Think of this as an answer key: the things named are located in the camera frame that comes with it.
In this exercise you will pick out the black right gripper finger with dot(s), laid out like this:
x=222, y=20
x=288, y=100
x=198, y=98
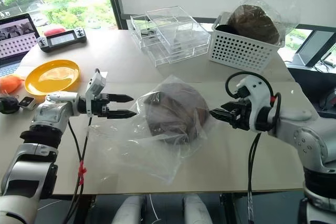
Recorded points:
x=221, y=115
x=229, y=106

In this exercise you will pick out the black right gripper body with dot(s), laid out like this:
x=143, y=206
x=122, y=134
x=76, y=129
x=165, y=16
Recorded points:
x=241, y=115

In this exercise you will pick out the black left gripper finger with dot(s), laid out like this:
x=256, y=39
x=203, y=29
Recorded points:
x=120, y=98
x=120, y=114

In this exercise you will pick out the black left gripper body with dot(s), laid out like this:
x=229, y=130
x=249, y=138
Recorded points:
x=101, y=107

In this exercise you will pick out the clear plastic bag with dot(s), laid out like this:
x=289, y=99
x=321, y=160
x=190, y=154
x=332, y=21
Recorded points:
x=147, y=155

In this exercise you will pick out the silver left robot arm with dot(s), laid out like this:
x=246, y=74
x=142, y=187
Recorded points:
x=50, y=111

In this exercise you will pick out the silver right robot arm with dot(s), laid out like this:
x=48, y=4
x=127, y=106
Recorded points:
x=296, y=127

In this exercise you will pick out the brown cap in basket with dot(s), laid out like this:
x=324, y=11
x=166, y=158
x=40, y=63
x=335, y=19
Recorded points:
x=252, y=23

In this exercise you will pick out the clear bag in basket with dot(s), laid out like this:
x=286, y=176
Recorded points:
x=286, y=11

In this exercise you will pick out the white perforated plastic basket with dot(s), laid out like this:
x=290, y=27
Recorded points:
x=236, y=51

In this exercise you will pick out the yellow plastic plate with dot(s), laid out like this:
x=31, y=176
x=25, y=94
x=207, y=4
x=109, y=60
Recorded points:
x=52, y=77

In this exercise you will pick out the small white device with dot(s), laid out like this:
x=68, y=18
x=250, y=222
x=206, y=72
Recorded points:
x=26, y=102

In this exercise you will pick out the dark side desk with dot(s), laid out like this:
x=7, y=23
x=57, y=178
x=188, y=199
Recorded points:
x=309, y=82

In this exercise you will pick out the black handheld controller with screen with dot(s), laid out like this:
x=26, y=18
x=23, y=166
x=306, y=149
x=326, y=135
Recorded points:
x=61, y=40

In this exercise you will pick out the clear acrylic drawer organizer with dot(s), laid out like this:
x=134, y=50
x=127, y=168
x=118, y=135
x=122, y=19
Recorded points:
x=173, y=35

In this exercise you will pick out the red oval object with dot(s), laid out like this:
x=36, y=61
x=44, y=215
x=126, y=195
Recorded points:
x=53, y=31

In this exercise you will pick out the black round object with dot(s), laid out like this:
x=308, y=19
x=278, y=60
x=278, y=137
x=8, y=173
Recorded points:
x=8, y=104

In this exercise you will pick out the orange plush toy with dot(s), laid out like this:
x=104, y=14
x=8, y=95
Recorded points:
x=10, y=83

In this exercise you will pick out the white robot leg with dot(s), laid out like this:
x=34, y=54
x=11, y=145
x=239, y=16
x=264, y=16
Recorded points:
x=197, y=211
x=130, y=211

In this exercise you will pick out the dark tilted monitor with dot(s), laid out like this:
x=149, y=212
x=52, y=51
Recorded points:
x=313, y=48

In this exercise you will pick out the open laptop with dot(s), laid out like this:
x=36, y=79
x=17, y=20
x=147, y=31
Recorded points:
x=15, y=40

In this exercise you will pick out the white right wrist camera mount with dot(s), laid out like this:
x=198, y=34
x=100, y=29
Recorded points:
x=256, y=95

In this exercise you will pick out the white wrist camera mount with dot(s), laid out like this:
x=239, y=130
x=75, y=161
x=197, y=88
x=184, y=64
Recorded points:
x=95, y=83
x=256, y=95

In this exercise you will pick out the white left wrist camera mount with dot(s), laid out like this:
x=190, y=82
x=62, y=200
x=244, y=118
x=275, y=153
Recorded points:
x=95, y=83

